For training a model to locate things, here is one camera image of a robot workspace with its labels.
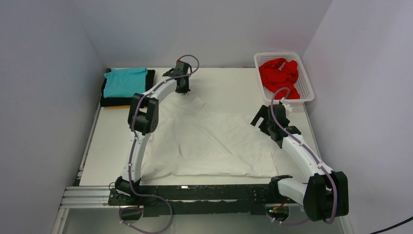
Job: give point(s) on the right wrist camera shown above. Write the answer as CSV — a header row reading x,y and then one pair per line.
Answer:
x,y
288,107

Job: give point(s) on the white plastic basket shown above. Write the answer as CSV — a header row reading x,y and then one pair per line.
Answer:
x,y
303,85

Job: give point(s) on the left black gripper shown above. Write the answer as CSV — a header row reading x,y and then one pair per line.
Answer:
x,y
187,88

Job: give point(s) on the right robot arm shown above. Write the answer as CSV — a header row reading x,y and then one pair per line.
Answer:
x,y
325,195

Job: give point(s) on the white t shirt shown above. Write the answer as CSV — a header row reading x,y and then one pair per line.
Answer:
x,y
192,141

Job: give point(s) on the folded yellow t shirt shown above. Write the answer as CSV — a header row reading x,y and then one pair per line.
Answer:
x,y
118,107

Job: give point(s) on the red t shirt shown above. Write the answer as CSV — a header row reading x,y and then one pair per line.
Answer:
x,y
280,73

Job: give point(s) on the folded teal t shirt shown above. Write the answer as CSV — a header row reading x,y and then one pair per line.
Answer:
x,y
125,82

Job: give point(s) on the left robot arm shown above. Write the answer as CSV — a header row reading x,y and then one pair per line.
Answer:
x,y
143,119

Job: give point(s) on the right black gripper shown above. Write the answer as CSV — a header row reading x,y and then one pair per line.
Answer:
x,y
261,113

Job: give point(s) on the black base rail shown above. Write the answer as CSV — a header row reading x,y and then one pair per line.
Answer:
x,y
200,199

